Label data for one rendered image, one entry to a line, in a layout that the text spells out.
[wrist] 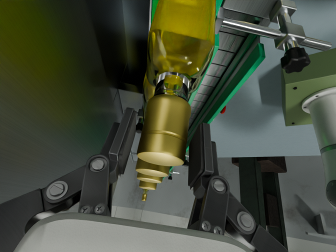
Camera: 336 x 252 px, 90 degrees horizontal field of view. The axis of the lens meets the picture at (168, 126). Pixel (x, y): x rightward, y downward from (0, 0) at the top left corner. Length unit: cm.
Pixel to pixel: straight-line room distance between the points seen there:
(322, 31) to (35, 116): 61
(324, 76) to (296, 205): 304
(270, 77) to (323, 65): 14
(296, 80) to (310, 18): 14
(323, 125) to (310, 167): 306
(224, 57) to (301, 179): 329
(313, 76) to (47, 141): 59
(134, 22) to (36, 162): 43
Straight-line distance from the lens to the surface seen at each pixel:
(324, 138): 59
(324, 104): 63
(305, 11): 55
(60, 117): 24
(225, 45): 40
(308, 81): 59
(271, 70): 66
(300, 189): 356
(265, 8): 36
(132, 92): 56
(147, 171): 17
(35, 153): 22
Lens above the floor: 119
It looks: 26 degrees down
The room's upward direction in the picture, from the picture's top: 171 degrees counter-clockwise
